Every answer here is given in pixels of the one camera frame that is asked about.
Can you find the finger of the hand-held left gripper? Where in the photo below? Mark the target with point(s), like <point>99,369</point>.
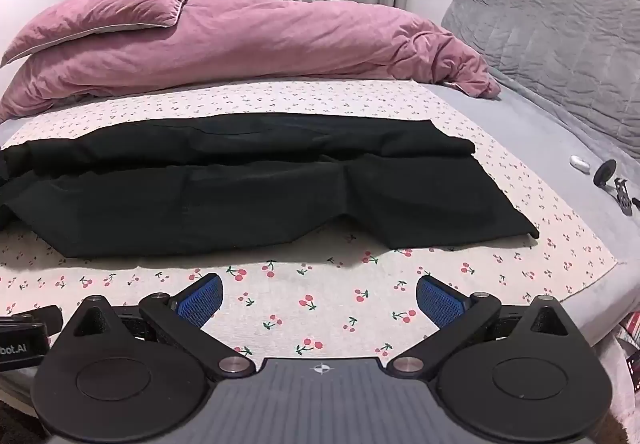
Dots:
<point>35,314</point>

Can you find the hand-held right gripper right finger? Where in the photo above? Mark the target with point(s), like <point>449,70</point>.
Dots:
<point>440,299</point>

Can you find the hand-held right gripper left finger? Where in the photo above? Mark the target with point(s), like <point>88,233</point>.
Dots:
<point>202,298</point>

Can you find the black pants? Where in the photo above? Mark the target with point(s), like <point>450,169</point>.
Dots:
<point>240,184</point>

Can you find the cherry print sheet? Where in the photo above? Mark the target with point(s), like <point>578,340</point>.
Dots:
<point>330,284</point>

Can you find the grey bed sheet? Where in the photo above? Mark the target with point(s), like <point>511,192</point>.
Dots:
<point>550,144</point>

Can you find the white earbud case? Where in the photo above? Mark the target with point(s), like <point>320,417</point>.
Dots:
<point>580,162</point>

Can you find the red white printed cloth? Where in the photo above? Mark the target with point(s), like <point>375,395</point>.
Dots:
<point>631,354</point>

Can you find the pink duvet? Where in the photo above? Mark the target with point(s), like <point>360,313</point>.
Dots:
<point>280,41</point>

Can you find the grey quilted headboard cover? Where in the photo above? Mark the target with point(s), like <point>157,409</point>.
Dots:
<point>545,24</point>

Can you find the pink pillow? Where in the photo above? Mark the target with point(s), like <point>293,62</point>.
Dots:
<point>100,16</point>

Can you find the black round disc mount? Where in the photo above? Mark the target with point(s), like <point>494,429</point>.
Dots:
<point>606,172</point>

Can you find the black clip bracket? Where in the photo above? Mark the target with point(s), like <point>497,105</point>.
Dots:
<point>622,196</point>

